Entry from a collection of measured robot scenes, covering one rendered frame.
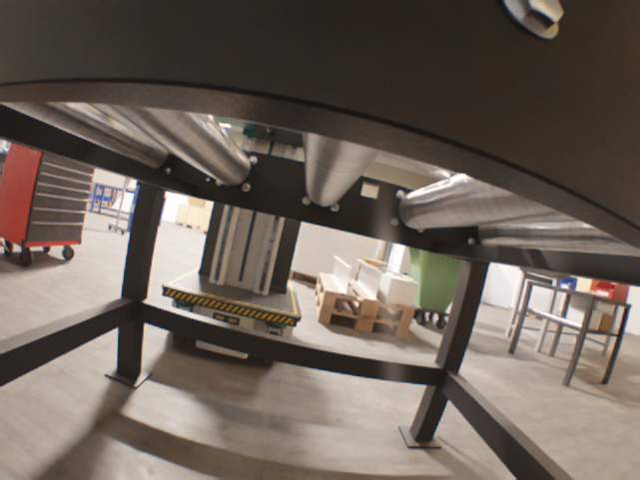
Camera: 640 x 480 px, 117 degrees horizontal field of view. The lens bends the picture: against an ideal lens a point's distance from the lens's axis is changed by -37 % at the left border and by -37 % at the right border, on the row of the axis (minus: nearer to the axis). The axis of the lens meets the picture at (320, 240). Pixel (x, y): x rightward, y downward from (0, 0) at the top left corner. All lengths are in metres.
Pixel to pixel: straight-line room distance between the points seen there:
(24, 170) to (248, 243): 1.84
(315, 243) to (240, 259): 2.73
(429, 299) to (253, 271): 2.21
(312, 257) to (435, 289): 1.85
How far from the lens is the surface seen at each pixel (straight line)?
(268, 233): 1.73
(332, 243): 4.33
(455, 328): 1.17
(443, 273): 3.44
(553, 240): 0.81
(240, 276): 1.80
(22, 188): 2.67
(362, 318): 2.71
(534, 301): 7.45
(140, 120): 0.45
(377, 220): 1.04
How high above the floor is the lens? 0.71
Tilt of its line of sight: 1 degrees down
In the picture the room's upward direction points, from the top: 13 degrees clockwise
